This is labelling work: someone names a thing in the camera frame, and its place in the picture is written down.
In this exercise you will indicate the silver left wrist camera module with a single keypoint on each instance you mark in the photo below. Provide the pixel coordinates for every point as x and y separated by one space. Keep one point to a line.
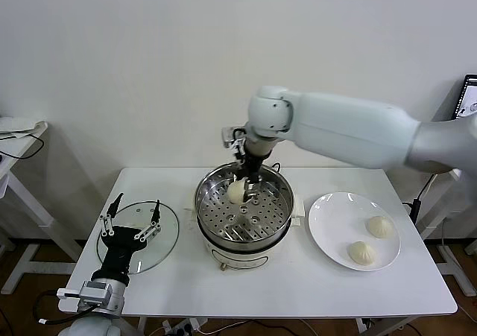
95 291

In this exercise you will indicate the white power strip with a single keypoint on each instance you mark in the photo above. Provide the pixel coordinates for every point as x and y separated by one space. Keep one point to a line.
186 325

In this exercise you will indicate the stainless steel steamer basket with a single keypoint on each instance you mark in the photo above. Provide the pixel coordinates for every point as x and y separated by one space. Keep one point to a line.
223 217

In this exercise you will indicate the white round plate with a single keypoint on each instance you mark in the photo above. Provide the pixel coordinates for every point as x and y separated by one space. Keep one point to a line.
331 231

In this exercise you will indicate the round glass pot lid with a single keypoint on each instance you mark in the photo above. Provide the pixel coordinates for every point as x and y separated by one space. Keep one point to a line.
165 243

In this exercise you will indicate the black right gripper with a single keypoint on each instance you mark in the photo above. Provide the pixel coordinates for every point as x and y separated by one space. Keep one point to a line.
253 168

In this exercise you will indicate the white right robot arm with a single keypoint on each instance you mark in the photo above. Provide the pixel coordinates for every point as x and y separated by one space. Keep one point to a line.
335 127

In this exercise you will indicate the white electric cooker pot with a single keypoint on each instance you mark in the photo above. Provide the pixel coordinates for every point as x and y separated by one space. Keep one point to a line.
242 257

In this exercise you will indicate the white folded cloth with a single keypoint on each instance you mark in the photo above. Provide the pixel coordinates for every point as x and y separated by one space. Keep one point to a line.
22 125

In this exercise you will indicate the grey open laptop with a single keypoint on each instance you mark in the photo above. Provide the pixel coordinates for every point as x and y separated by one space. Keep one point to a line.
469 97

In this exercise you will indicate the white side table with cloth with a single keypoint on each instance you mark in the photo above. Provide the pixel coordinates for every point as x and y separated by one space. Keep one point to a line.
22 153

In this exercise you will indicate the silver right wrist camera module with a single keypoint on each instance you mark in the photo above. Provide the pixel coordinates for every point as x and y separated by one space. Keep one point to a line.
233 138

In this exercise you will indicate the white steamed baozi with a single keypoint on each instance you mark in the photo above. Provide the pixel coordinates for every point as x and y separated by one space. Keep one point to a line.
360 254
380 227
236 193

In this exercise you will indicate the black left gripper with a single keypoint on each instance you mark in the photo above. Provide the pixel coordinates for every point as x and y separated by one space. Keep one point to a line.
119 246

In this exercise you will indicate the white laptop side table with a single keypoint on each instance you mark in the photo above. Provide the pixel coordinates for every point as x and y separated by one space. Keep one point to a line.
471 192

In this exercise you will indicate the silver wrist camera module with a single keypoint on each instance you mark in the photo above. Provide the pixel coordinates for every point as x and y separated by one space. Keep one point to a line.
95 291
233 138

